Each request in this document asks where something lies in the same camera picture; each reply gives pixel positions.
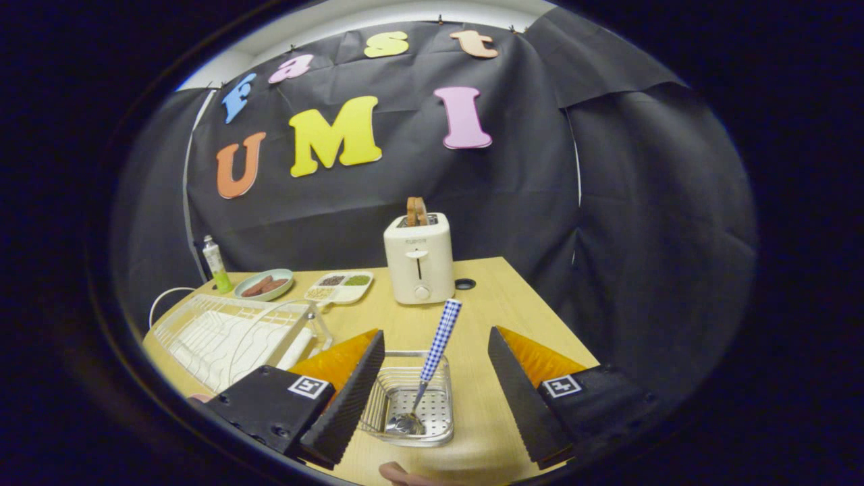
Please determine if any green liquid plastic bottle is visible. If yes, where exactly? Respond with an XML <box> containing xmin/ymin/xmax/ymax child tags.
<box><xmin>202</xmin><ymin>235</ymin><xmax>234</xmax><ymax>294</ymax></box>

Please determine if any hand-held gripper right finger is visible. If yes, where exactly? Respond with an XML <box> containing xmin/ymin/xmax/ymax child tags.
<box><xmin>487</xmin><ymin>326</ymin><xmax>666</xmax><ymax>471</ymax></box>

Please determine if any white divided bean tray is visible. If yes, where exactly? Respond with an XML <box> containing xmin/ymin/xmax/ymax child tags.
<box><xmin>303</xmin><ymin>270</ymin><xmax>374</xmax><ymax>306</ymax></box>

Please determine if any cream white toaster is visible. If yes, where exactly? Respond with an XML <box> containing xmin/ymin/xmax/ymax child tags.
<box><xmin>383</xmin><ymin>212</ymin><xmax>455</xmax><ymax>305</ymax></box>

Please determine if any white wire dish rack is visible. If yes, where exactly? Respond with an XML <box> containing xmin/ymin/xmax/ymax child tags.
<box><xmin>152</xmin><ymin>294</ymin><xmax>333</xmax><ymax>394</ymax></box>

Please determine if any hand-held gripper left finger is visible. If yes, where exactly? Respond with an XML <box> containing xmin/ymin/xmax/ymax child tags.
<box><xmin>206</xmin><ymin>329</ymin><xmax>385</xmax><ymax>471</ymax></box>

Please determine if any blue checkered handle spoon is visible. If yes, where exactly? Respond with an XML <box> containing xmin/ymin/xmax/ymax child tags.
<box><xmin>385</xmin><ymin>299</ymin><xmax>463</xmax><ymax>436</ymax></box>

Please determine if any light green round dish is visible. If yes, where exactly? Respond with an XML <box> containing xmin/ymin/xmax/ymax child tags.
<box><xmin>234</xmin><ymin>269</ymin><xmax>295</xmax><ymax>302</ymax></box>

